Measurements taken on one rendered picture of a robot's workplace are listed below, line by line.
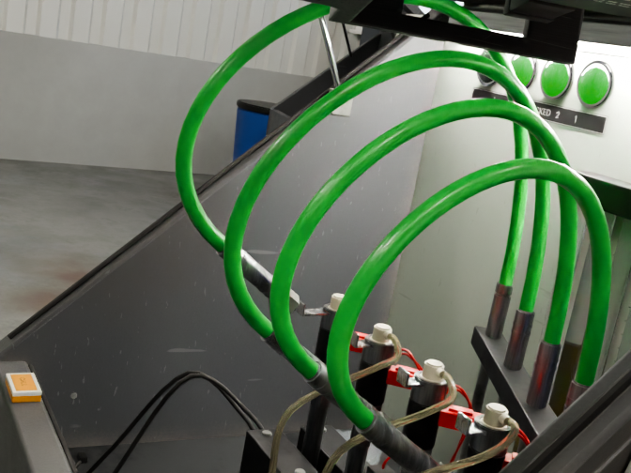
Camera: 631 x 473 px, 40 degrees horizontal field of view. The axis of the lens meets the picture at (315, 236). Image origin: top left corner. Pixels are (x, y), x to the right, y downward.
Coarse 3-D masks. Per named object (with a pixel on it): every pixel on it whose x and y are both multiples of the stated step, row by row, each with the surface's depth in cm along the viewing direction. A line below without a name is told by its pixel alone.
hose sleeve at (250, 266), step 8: (248, 256) 77; (248, 264) 77; (256, 264) 78; (248, 272) 77; (256, 272) 77; (264, 272) 78; (248, 280) 78; (256, 280) 78; (264, 280) 78; (264, 288) 78
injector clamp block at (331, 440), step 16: (256, 432) 88; (272, 432) 89; (304, 432) 91; (336, 432) 92; (256, 448) 86; (288, 448) 86; (320, 448) 88; (336, 448) 88; (256, 464) 86; (288, 464) 83; (304, 464) 84; (320, 464) 87; (336, 464) 85; (368, 464) 86
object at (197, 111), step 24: (408, 0) 77; (432, 0) 78; (288, 24) 72; (480, 24) 81; (240, 48) 72; (264, 48) 72; (216, 72) 71; (216, 96) 72; (192, 120) 71; (192, 144) 72; (528, 144) 88; (192, 192) 73; (192, 216) 74; (216, 240) 75; (504, 264) 92; (504, 288) 92
